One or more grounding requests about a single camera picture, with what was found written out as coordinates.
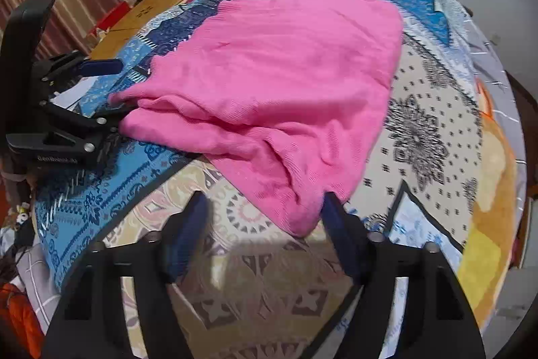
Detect red box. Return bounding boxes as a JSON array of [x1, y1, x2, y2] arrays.
[[89, 1, 132, 41]]

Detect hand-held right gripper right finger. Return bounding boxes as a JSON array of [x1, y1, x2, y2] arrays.
[[320, 192, 487, 359]]

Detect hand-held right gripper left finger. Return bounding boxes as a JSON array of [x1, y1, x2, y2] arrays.
[[42, 193, 209, 359]]

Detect grey checked cloth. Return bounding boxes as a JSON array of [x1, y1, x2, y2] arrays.
[[10, 243, 65, 336]]

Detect wooden furniture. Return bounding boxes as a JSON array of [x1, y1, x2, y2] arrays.
[[503, 71, 538, 267]]

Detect pink shirt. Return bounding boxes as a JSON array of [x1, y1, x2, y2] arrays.
[[108, 0, 405, 238]]

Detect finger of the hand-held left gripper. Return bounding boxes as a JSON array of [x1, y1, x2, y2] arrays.
[[6, 102, 132, 167], [33, 50, 123, 94]]

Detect orange yellow plush blanket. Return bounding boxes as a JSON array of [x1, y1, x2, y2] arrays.
[[456, 79, 528, 328]]

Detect cardboard box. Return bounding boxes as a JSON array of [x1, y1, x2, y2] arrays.
[[89, 0, 216, 62]]

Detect blue patchwork patterned blanket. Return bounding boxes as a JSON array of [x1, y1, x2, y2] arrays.
[[34, 0, 490, 359]]

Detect grey striped bed sheet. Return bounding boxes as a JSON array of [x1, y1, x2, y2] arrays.
[[435, 0, 528, 166]]

